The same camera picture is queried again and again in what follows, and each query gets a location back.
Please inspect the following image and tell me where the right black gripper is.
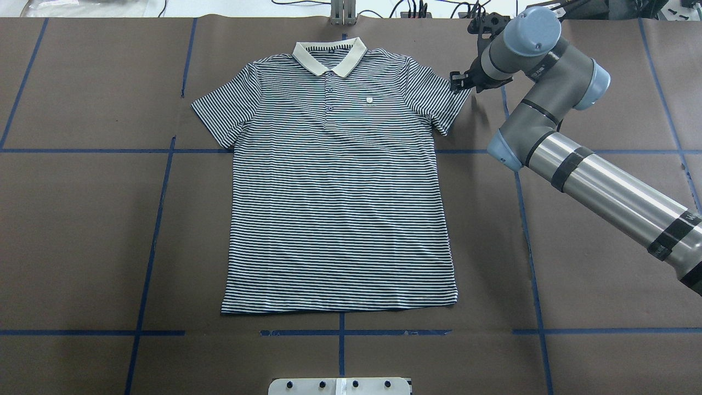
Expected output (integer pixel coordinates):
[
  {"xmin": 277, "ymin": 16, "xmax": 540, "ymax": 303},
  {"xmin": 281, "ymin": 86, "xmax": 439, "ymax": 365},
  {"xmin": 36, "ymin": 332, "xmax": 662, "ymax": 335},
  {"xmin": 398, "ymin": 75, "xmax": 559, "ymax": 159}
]
[{"xmin": 449, "ymin": 56, "xmax": 514, "ymax": 93}]

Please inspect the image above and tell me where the navy white striped polo shirt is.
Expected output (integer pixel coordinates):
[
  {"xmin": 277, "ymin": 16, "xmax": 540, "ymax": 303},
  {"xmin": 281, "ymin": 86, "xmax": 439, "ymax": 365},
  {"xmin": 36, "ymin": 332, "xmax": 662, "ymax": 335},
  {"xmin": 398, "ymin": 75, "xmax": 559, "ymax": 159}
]
[{"xmin": 191, "ymin": 38, "xmax": 469, "ymax": 315}]

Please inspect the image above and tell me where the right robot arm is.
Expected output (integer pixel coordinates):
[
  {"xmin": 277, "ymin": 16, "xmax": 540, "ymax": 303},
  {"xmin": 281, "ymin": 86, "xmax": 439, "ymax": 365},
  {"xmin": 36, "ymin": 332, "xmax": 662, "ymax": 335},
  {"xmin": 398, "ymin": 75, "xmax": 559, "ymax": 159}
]
[{"xmin": 451, "ymin": 7, "xmax": 700, "ymax": 294}]

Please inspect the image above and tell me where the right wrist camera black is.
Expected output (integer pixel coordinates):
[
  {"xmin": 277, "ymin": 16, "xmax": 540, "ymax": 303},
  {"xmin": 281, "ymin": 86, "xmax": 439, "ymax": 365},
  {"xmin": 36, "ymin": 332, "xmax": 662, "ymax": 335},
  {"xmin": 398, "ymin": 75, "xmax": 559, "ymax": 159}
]
[{"xmin": 467, "ymin": 13, "xmax": 512, "ymax": 54}]

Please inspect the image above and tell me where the aluminium frame post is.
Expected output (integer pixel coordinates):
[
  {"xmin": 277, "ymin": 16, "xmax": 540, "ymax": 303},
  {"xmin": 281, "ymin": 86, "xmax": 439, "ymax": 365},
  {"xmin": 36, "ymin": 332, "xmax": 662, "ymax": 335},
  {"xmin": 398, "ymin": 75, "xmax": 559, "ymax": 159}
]
[{"xmin": 329, "ymin": 0, "xmax": 358, "ymax": 26}]

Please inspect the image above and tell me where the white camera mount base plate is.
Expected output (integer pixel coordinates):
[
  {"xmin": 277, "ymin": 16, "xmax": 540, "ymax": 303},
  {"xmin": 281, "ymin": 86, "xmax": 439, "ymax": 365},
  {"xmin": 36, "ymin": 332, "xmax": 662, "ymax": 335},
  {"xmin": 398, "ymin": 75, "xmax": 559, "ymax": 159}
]
[{"xmin": 268, "ymin": 377, "xmax": 413, "ymax": 394}]

